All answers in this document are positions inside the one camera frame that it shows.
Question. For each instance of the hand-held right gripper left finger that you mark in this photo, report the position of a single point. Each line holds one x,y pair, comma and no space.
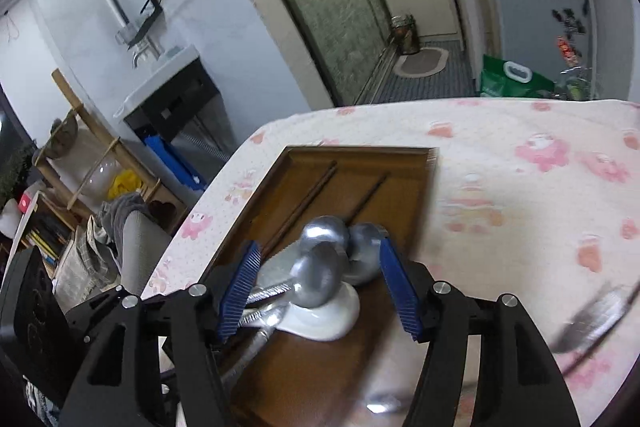
240,294

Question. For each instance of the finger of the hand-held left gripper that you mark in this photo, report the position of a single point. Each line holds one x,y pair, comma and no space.
92,314

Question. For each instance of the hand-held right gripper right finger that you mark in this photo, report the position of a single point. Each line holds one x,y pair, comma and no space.
400,292

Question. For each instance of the small metal spoon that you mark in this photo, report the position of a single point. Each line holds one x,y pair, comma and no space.
365,257

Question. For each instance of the white ceramic spoon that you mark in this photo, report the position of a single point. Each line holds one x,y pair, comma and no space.
330,317

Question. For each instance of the large metal spoon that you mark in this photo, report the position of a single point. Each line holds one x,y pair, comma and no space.
325,232

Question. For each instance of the brown wooden chopstick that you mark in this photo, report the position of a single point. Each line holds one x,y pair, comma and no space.
370,197
305,202

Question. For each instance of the brown wooden tray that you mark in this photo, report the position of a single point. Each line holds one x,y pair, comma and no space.
320,377

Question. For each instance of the metal fork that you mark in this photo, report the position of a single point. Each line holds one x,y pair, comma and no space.
590,319

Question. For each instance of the grey chair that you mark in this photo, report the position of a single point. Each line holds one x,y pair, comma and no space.
142,252

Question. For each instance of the grey cloth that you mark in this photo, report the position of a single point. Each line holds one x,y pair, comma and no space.
117,217

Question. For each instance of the yellow plastic bag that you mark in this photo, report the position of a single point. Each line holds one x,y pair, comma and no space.
124,184

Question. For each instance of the wooden rack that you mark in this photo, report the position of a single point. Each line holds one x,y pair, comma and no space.
82,114

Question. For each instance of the oval floor mat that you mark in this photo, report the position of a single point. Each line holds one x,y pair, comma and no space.
420,63

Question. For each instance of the white sink basin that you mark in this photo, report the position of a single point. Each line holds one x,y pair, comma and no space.
160,77

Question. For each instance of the green bag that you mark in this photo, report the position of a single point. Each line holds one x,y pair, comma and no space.
500,82

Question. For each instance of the small trash bin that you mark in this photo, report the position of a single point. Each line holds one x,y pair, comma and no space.
406,37

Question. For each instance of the metal faucet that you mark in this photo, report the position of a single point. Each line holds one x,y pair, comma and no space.
142,54

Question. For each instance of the patterned sliding glass door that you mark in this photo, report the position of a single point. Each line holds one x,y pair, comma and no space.
320,7

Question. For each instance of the grey refrigerator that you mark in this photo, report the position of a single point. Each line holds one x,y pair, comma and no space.
525,17

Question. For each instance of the white wall sink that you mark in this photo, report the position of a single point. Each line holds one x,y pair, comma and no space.
175,107

